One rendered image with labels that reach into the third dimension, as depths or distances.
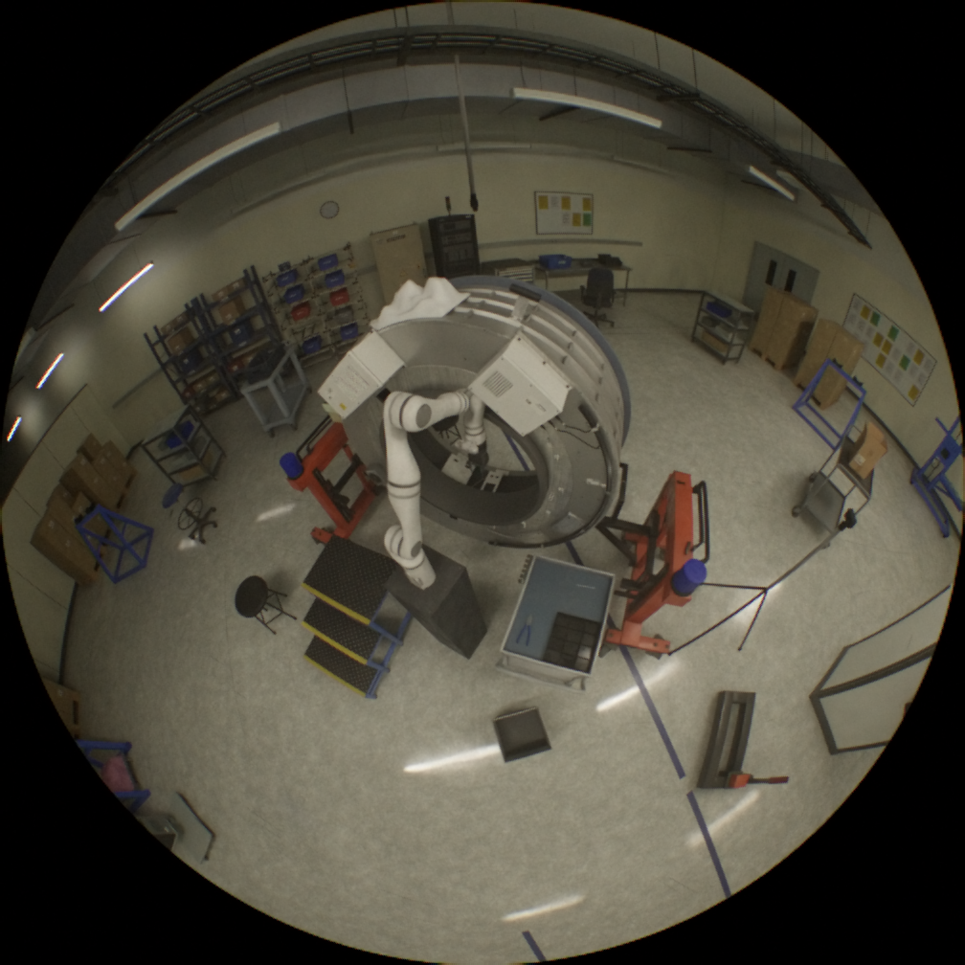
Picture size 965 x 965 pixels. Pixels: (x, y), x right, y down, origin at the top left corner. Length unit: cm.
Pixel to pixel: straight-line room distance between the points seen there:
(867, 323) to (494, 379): 878
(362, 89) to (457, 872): 616
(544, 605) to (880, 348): 873
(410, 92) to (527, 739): 537
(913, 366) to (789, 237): 411
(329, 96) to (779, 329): 731
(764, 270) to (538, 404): 943
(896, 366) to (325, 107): 1002
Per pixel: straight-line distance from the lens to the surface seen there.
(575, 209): 732
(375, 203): 618
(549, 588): 169
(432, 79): 407
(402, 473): 84
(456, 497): 184
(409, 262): 571
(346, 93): 394
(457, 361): 113
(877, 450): 373
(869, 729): 328
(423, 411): 77
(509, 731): 223
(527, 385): 93
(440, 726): 229
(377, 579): 192
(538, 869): 257
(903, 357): 902
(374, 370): 116
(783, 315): 702
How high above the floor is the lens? 223
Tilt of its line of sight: 50 degrees down
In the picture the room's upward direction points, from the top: 8 degrees counter-clockwise
